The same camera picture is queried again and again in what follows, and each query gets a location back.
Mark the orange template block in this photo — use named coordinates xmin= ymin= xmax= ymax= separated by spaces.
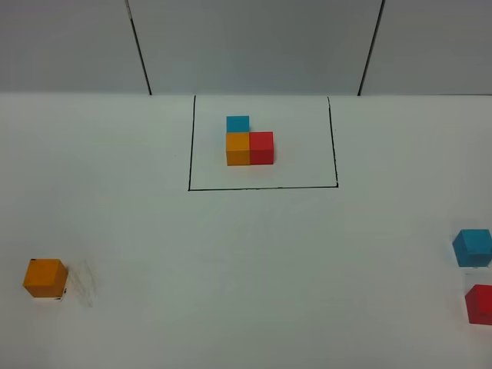
xmin=226 ymin=132 xmax=251 ymax=166

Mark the red template block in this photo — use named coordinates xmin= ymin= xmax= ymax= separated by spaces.
xmin=249 ymin=131 xmax=274 ymax=165

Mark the blue template block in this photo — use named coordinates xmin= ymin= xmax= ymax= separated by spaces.
xmin=226 ymin=115 xmax=250 ymax=133

